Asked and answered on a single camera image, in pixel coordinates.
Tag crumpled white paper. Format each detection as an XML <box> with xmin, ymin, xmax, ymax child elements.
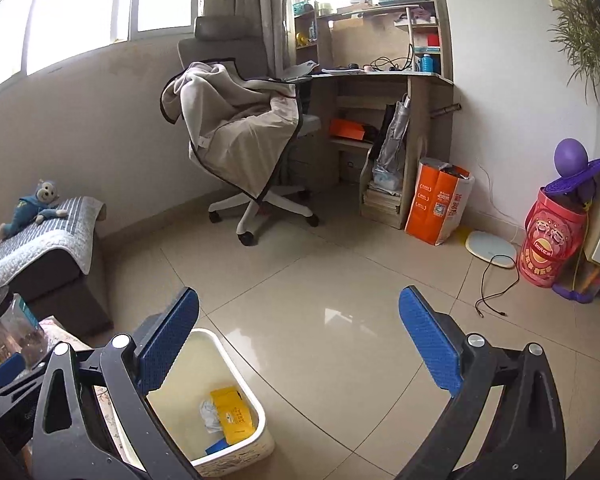
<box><xmin>199</xmin><ymin>399</ymin><xmax>223</xmax><ymax>433</ymax></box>

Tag clear jar black lid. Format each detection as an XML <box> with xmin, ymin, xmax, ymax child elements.
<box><xmin>0</xmin><ymin>287</ymin><xmax>49</xmax><ymax>368</ymax></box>

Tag purple ball toy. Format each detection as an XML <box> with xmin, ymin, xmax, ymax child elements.
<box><xmin>540</xmin><ymin>138</ymin><xmax>600</xmax><ymax>211</ymax></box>

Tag black cable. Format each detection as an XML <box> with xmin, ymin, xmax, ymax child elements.
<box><xmin>475</xmin><ymin>252</ymin><xmax>521</xmax><ymax>317</ymax></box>

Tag beige blanket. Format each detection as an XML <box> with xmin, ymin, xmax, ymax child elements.
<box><xmin>160</xmin><ymin>61</ymin><xmax>302</xmax><ymax>200</ymax></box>

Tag thin white cable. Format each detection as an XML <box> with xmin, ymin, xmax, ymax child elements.
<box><xmin>475</xmin><ymin>160</ymin><xmax>526</xmax><ymax>241</ymax></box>

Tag blue stuffed monkey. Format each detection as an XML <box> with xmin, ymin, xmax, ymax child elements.
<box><xmin>0</xmin><ymin>179</ymin><xmax>70</xmax><ymax>239</ymax></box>

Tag white plastic waste bin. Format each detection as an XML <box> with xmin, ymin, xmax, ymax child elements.
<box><xmin>115</xmin><ymin>328</ymin><xmax>276</xmax><ymax>476</ymax></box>

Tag floral tablecloth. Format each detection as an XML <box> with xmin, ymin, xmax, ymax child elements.
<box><xmin>0</xmin><ymin>315</ymin><xmax>131</xmax><ymax>466</ymax></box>

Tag orange white bag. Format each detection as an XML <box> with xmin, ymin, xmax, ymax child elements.
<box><xmin>405</xmin><ymin>157</ymin><xmax>476</xmax><ymax>247</ymax></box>

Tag dark ottoman bench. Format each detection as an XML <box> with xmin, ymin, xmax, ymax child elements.
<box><xmin>0</xmin><ymin>240</ymin><xmax>113</xmax><ymax>341</ymax></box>

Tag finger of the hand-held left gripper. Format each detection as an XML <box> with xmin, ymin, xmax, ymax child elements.
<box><xmin>0</xmin><ymin>353</ymin><xmax>48</xmax><ymax>407</ymax></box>

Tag orange flat box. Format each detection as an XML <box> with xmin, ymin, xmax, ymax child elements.
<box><xmin>328</xmin><ymin>119</ymin><xmax>367</xmax><ymax>142</ymax></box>

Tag yellow packet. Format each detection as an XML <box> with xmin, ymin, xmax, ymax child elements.
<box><xmin>210</xmin><ymin>386</ymin><xmax>259</xmax><ymax>446</ymax></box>

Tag red cylindrical bucket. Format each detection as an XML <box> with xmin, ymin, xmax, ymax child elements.
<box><xmin>517</xmin><ymin>186</ymin><xmax>588</xmax><ymax>288</ymax></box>

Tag grey quilted cover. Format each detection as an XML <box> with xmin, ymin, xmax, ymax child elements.
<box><xmin>0</xmin><ymin>196</ymin><xmax>107</xmax><ymax>306</ymax></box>

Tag green plant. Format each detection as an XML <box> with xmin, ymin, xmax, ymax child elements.
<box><xmin>547</xmin><ymin>0</ymin><xmax>600</xmax><ymax>103</ymax></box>

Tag tangled desk cables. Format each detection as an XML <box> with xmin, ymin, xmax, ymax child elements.
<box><xmin>362</xmin><ymin>44</ymin><xmax>416</xmax><ymax>73</ymax></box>

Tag wooden desk with hutch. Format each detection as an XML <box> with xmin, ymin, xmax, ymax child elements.
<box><xmin>292</xmin><ymin>0</ymin><xmax>463</xmax><ymax>231</ymax></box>

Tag teal card box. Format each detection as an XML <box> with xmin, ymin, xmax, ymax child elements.
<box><xmin>17</xmin><ymin>297</ymin><xmax>38</xmax><ymax>333</ymax></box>

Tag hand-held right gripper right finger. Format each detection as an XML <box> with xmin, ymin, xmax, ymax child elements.
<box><xmin>395</xmin><ymin>286</ymin><xmax>567</xmax><ymax>480</ymax></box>

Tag patterned curtain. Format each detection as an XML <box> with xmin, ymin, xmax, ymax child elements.
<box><xmin>200</xmin><ymin>0</ymin><xmax>293</xmax><ymax>78</ymax></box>

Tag white bathroom scale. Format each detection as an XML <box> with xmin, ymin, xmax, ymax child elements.
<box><xmin>465</xmin><ymin>230</ymin><xmax>521</xmax><ymax>268</ymax></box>

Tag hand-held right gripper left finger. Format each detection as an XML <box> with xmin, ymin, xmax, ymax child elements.
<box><xmin>30</xmin><ymin>286</ymin><xmax>202</xmax><ymax>480</ymax></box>

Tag grey office chair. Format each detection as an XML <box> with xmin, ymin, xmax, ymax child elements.
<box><xmin>177</xmin><ymin>16</ymin><xmax>321</xmax><ymax>247</ymax></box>

